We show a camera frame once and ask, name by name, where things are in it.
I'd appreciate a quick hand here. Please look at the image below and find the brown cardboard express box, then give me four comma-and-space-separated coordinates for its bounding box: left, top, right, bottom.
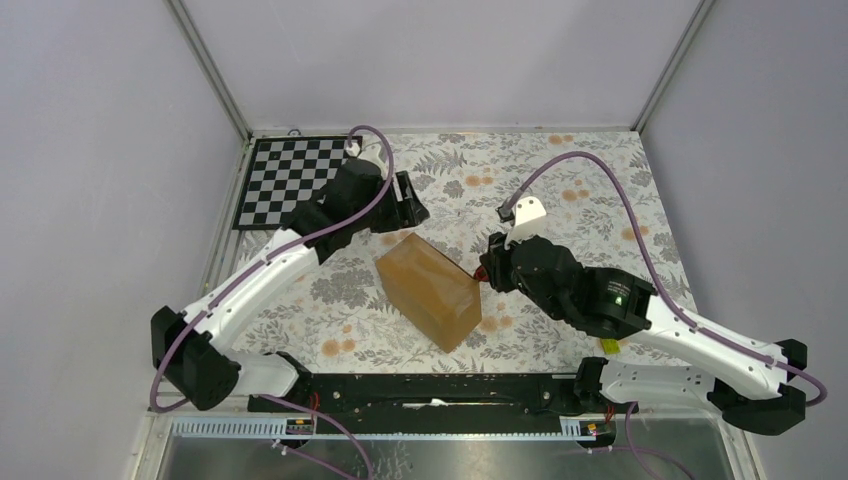
376, 233, 482, 353

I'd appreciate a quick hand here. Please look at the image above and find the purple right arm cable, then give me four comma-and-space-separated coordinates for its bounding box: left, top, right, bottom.
498, 150, 828, 480

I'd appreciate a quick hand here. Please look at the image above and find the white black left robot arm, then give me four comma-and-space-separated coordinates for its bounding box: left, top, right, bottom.
151, 159, 429, 411

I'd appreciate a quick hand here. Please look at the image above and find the black white checkerboard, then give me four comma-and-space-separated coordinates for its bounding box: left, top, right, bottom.
232, 135, 349, 231

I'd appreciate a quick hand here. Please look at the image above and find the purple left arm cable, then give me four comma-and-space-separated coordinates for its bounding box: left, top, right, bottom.
148, 124, 395, 480

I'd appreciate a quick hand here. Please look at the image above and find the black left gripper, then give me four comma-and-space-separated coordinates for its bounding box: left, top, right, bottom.
351, 171, 428, 234

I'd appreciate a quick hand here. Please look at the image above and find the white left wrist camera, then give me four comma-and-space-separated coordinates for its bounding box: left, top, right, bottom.
344, 139, 387, 173

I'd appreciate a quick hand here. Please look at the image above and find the floral patterned table mat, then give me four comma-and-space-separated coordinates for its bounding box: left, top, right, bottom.
235, 132, 695, 373

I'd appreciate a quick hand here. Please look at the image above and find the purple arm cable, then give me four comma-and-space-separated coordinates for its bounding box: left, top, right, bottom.
148, 124, 395, 480
498, 150, 828, 480

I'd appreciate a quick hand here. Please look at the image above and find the green purple toy block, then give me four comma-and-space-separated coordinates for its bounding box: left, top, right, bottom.
600, 339, 621, 355

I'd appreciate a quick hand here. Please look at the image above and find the red black utility knife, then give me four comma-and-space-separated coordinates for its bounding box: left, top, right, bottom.
473, 266, 489, 282

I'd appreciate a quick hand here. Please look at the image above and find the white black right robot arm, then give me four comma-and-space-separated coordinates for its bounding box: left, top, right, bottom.
475, 233, 807, 436

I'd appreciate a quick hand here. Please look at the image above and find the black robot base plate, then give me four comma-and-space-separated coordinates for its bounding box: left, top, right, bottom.
248, 373, 628, 435

